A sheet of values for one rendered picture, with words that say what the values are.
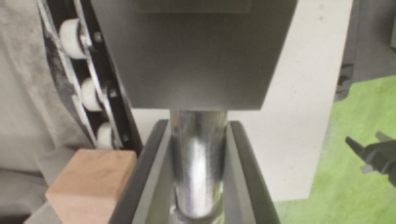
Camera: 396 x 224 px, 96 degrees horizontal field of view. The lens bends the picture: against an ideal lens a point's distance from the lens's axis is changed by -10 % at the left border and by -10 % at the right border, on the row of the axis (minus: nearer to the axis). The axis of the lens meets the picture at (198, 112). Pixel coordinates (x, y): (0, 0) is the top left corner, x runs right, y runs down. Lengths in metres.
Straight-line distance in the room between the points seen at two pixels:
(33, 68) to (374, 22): 1.07
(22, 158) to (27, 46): 0.21
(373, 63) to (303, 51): 0.92
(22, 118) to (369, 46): 1.13
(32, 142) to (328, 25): 0.43
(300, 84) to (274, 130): 0.06
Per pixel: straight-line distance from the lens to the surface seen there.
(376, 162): 0.66
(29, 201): 0.38
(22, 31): 0.33
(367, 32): 1.05
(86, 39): 0.23
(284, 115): 0.23
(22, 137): 0.42
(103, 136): 0.27
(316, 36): 0.21
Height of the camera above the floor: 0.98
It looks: 60 degrees down
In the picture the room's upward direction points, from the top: 177 degrees counter-clockwise
